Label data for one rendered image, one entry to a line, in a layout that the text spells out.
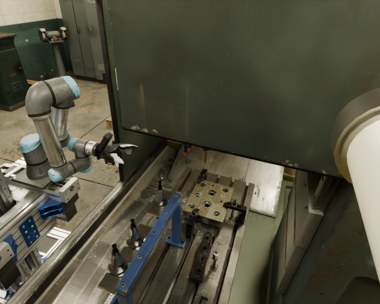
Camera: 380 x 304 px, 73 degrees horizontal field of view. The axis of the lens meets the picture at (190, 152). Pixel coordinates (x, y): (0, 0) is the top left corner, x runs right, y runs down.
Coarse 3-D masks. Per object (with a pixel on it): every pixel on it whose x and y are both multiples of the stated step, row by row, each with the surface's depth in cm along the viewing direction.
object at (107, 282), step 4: (104, 276) 83; (108, 276) 83; (112, 276) 83; (116, 276) 83; (100, 280) 81; (104, 280) 81; (108, 280) 82; (112, 280) 82; (116, 280) 82; (100, 284) 80; (104, 284) 80; (108, 284) 81; (112, 284) 81; (116, 284) 81; (100, 288) 80; (104, 288) 79; (108, 288) 79; (112, 288) 80; (108, 292) 79; (112, 292) 79
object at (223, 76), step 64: (128, 0) 60; (192, 0) 55; (256, 0) 51; (320, 0) 48; (128, 64) 68; (192, 64) 62; (256, 64) 57; (320, 64) 53; (128, 128) 81; (192, 128) 72; (256, 128) 65; (320, 128) 60
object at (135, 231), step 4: (136, 228) 90; (132, 232) 89; (136, 232) 90; (128, 236) 92; (132, 236) 90; (136, 236) 91; (140, 236) 93; (128, 240) 93; (132, 240) 91; (136, 240) 91; (140, 240) 93
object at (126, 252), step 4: (124, 248) 92; (128, 248) 92; (120, 252) 90; (124, 252) 90; (128, 252) 90; (132, 252) 90; (136, 252) 90; (124, 256) 89; (128, 256) 89; (132, 256) 89; (128, 260) 88; (132, 260) 88
